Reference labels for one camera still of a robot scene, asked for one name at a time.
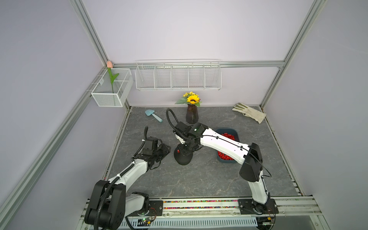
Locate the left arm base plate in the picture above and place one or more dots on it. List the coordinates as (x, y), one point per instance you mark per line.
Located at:
(154, 208)

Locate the teal handled small tool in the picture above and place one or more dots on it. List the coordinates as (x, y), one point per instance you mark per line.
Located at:
(150, 112)

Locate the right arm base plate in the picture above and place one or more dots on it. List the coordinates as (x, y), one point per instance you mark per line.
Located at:
(249, 206)

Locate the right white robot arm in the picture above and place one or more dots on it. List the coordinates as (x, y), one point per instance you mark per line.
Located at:
(248, 156)

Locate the white wire wall shelf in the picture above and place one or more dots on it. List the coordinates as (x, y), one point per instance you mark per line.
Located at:
(178, 74)

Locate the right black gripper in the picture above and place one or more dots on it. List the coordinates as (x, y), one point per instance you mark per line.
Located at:
(184, 152)

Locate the yellow sunflower bouquet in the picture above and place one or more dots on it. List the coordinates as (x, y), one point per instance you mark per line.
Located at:
(190, 98)

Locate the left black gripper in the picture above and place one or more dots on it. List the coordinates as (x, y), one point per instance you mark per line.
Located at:
(165, 150)

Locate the beige work glove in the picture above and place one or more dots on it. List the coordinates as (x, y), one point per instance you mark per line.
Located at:
(248, 111)

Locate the dark ribbed vase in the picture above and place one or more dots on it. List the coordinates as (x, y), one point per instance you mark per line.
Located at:
(192, 116)

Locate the artificial pink tulip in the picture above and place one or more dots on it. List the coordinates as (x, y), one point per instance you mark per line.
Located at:
(112, 76)

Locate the white mesh wall basket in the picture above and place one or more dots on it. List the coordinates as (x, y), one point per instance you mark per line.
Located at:
(102, 91)

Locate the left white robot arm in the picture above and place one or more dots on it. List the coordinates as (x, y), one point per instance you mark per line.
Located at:
(109, 205)

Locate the black dome screw fixture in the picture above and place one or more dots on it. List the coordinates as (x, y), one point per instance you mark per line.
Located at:
(181, 158)

